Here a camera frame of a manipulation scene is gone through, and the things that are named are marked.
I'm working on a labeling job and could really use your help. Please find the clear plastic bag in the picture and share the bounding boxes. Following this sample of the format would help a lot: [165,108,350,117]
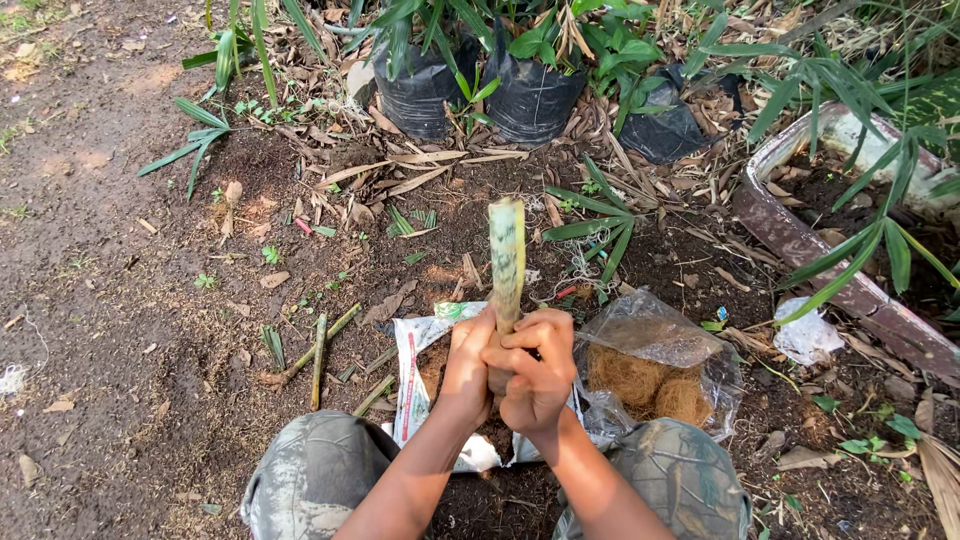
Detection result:
[573,288,745,444]

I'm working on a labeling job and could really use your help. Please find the person's camouflage trousers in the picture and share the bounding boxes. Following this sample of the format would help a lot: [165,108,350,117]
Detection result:
[240,410,754,540]

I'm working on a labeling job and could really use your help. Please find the long thin green stem piece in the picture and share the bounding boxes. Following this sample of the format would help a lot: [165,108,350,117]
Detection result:
[280,302,363,384]

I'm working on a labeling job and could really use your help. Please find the brown coconut fibre clump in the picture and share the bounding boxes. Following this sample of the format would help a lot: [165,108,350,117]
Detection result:
[586,342,715,429]

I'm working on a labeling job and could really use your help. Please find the weathered white trough planter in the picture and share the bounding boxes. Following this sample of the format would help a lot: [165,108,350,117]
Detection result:
[731,101,960,381]

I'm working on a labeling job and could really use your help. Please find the broad-leaf green plant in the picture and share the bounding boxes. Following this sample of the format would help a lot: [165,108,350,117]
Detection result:
[506,0,669,136]

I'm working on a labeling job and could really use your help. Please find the person's left hand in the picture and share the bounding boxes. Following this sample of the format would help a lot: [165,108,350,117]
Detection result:
[438,303,500,431]

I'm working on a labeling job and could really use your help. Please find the short green stem piece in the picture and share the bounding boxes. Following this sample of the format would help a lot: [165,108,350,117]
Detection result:
[351,374,397,419]

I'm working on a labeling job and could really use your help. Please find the crumpled white plastic scrap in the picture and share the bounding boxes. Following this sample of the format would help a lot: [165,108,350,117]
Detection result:
[771,296,846,367]

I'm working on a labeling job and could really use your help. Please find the white printed plastic soil bag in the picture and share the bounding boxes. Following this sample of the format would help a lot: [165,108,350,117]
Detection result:
[390,300,588,474]

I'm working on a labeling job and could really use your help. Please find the person's right hand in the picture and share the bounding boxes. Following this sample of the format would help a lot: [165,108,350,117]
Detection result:
[480,307,579,444]

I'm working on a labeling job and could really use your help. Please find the crumpled black plastic grow bag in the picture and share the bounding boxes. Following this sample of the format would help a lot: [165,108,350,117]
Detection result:
[618,63,744,167]

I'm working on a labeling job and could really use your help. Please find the palm plant with long leaves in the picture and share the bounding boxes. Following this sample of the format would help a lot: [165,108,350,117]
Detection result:
[701,30,960,327]

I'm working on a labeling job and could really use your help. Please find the narrow-leaf green plant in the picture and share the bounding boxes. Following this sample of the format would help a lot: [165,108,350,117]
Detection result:
[341,0,504,125]

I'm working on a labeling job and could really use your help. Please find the thick pale green stem cutting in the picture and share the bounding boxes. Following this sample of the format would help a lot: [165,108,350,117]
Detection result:
[486,196,528,399]

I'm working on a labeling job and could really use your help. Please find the small palm seedling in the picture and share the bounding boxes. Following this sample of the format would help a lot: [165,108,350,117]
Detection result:
[540,153,640,291]
[136,96,233,201]

